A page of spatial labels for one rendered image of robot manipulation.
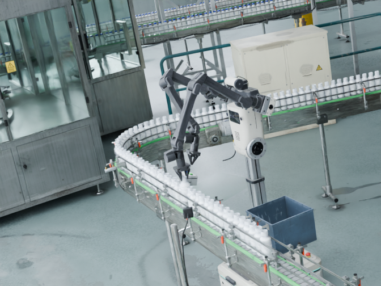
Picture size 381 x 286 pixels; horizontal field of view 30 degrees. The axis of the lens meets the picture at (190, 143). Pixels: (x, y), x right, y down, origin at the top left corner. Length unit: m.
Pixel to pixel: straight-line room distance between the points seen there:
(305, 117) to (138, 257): 1.97
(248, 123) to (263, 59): 3.80
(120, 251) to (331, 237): 1.92
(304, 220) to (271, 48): 4.41
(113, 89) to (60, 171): 2.39
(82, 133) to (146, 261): 2.02
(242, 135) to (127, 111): 5.21
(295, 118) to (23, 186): 3.02
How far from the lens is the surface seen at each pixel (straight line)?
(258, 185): 5.15
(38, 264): 6.82
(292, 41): 8.73
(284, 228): 4.45
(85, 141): 7.85
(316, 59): 8.86
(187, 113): 4.51
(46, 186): 7.84
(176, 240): 3.51
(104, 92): 9.86
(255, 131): 4.97
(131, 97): 10.03
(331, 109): 6.58
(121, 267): 6.36
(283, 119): 6.46
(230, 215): 4.12
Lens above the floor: 2.83
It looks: 18 degrees down
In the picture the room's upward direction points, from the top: 10 degrees counter-clockwise
